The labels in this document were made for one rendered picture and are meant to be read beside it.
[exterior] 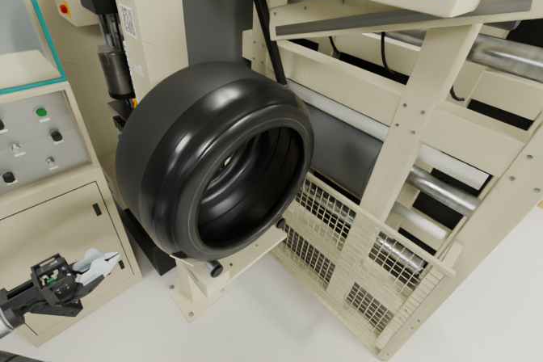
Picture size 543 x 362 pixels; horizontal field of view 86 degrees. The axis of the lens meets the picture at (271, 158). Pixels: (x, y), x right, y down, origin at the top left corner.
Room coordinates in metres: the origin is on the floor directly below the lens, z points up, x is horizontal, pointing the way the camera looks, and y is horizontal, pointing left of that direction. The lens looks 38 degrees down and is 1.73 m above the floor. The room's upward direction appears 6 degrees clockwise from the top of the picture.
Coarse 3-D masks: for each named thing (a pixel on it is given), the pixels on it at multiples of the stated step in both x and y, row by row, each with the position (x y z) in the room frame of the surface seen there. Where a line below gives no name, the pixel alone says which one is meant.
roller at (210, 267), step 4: (216, 260) 0.49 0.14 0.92; (204, 264) 0.48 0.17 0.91; (208, 264) 0.48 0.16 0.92; (212, 264) 0.48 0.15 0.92; (216, 264) 0.48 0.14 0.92; (220, 264) 0.48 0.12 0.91; (204, 268) 0.47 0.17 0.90; (208, 268) 0.47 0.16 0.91; (212, 268) 0.47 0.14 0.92; (216, 268) 0.47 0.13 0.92; (220, 268) 0.47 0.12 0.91; (208, 272) 0.46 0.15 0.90; (212, 272) 0.46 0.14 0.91; (216, 272) 0.46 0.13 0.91; (220, 272) 0.47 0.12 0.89; (212, 276) 0.45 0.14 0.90; (216, 276) 0.46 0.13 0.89
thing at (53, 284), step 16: (32, 272) 0.29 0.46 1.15; (48, 272) 0.30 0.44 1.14; (64, 272) 0.30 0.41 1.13; (16, 288) 0.25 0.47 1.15; (32, 288) 0.26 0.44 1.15; (48, 288) 0.26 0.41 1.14; (64, 288) 0.28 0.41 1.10; (0, 304) 0.22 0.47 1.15; (16, 304) 0.23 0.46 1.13; (32, 304) 0.25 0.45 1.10; (48, 304) 0.26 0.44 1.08; (64, 304) 0.27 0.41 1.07; (16, 320) 0.21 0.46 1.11
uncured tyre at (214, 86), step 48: (192, 96) 0.57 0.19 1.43; (240, 96) 0.57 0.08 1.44; (288, 96) 0.67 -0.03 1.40; (144, 144) 0.50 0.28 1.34; (192, 144) 0.47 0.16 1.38; (240, 144) 0.51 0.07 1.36; (288, 144) 0.84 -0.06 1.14; (144, 192) 0.43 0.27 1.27; (192, 192) 0.42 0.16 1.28; (240, 192) 0.78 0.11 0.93; (288, 192) 0.68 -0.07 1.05; (192, 240) 0.41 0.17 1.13; (240, 240) 0.53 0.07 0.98
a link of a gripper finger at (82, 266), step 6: (90, 252) 0.36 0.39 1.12; (96, 252) 0.37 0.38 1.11; (114, 252) 0.39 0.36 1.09; (84, 258) 0.35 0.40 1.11; (90, 258) 0.36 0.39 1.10; (96, 258) 0.36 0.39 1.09; (102, 258) 0.37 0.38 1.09; (108, 258) 0.37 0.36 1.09; (78, 264) 0.34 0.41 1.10; (84, 264) 0.34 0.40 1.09; (78, 270) 0.33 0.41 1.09; (84, 270) 0.34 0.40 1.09
